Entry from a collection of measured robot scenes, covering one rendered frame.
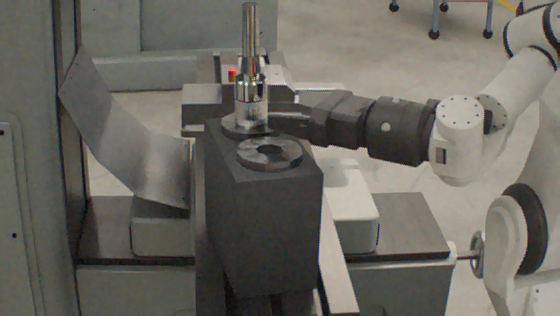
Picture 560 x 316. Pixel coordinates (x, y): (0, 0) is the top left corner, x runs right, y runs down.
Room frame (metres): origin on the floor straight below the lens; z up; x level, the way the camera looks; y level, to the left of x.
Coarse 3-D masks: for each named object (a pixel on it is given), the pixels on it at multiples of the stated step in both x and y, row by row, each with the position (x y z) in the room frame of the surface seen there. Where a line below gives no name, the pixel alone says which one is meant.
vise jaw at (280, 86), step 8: (272, 72) 1.60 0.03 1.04; (280, 72) 1.61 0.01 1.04; (288, 72) 1.65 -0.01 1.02; (272, 80) 1.55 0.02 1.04; (280, 80) 1.56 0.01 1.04; (288, 80) 1.58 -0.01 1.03; (272, 88) 1.53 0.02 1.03; (280, 88) 1.54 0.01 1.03; (288, 88) 1.54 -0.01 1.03; (272, 96) 1.53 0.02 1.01; (280, 96) 1.54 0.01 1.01; (288, 96) 1.54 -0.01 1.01
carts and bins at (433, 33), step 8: (392, 0) 6.27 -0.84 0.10; (440, 0) 5.53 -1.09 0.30; (448, 0) 5.55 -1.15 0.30; (456, 0) 5.57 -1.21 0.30; (464, 0) 5.58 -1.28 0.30; (472, 0) 5.60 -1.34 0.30; (480, 0) 5.62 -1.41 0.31; (488, 0) 5.64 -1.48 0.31; (392, 8) 6.26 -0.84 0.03; (440, 8) 6.38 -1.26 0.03; (448, 8) 6.40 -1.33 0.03; (488, 8) 5.66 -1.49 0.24; (488, 16) 5.65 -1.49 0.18; (432, 24) 5.54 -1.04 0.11; (488, 24) 5.65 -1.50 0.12; (432, 32) 5.52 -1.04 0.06; (488, 32) 5.66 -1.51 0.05
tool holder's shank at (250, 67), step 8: (248, 8) 1.09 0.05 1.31; (256, 8) 1.09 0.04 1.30; (248, 16) 1.09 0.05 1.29; (256, 16) 1.10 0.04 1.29; (248, 24) 1.09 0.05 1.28; (256, 24) 1.10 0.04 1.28; (248, 32) 1.09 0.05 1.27; (256, 32) 1.10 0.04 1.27; (248, 40) 1.09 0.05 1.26; (256, 40) 1.10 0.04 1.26; (248, 48) 1.09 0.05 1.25; (256, 48) 1.10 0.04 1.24; (248, 56) 1.09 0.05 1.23; (256, 56) 1.10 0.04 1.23; (248, 64) 1.09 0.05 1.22; (256, 64) 1.10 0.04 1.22; (240, 72) 1.10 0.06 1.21; (248, 72) 1.09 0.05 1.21; (256, 72) 1.10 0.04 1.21
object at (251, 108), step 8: (264, 88) 1.10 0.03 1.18; (240, 96) 1.09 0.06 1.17; (248, 96) 1.09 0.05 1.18; (256, 96) 1.09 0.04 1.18; (264, 96) 1.10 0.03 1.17; (240, 104) 1.09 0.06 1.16; (248, 104) 1.09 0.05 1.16; (256, 104) 1.09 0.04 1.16; (264, 104) 1.10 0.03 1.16; (240, 112) 1.09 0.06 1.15; (248, 112) 1.09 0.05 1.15; (256, 112) 1.09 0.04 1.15; (264, 112) 1.10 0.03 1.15; (240, 120) 1.09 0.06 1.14; (248, 120) 1.09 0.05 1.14; (256, 120) 1.09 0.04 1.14; (264, 120) 1.10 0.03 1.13
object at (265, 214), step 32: (224, 128) 1.09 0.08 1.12; (256, 128) 1.09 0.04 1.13; (224, 160) 1.01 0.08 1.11; (256, 160) 0.98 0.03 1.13; (288, 160) 0.99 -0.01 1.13; (224, 192) 1.01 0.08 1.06; (256, 192) 0.95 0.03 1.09; (288, 192) 0.96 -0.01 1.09; (320, 192) 0.98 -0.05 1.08; (224, 224) 1.01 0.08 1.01; (256, 224) 0.95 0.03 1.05; (288, 224) 0.96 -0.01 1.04; (320, 224) 0.98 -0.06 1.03; (224, 256) 1.01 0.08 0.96; (256, 256) 0.95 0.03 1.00; (288, 256) 0.96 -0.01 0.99; (256, 288) 0.95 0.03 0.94; (288, 288) 0.96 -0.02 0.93
